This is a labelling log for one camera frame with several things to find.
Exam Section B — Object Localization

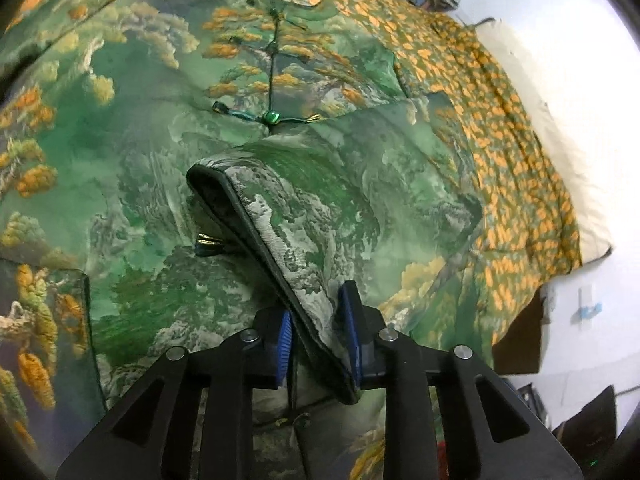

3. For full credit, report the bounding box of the green landscape print jacket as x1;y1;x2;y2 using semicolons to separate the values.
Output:
0;0;493;480

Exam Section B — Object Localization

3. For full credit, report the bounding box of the cream pillow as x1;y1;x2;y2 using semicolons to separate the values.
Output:
475;17;613;263

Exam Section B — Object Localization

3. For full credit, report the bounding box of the orange floral bedspread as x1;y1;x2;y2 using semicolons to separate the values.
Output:
10;0;583;346

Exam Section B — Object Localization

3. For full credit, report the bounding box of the brown bed frame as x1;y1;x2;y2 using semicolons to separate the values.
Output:
492;290;551;376

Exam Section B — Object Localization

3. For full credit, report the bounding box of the dark object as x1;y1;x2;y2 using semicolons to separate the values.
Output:
550;385;618;466

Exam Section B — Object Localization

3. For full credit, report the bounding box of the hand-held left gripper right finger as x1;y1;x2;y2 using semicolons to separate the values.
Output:
337;280;586;480

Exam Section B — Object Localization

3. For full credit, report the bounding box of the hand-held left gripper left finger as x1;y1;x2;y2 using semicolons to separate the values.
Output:
56;307;301;480

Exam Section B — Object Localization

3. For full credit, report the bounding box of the white wall socket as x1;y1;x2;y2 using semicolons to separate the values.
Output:
572;285;603;331

